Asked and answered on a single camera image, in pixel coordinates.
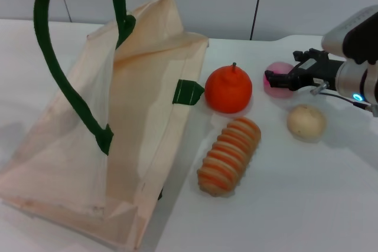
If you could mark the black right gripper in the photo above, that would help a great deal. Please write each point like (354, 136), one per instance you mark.
(316, 69)

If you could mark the pink peach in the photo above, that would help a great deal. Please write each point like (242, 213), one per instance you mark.
(279, 94)

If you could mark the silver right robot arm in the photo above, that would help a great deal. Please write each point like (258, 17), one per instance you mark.
(358, 45)

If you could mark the beige round potato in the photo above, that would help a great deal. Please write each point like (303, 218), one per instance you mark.
(306, 121)

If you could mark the orange pear-shaped fruit with stem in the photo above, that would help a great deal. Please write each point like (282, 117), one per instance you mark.
(228, 89)

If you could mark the orange striped bread roll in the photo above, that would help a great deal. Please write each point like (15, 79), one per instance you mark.
(228, 157)

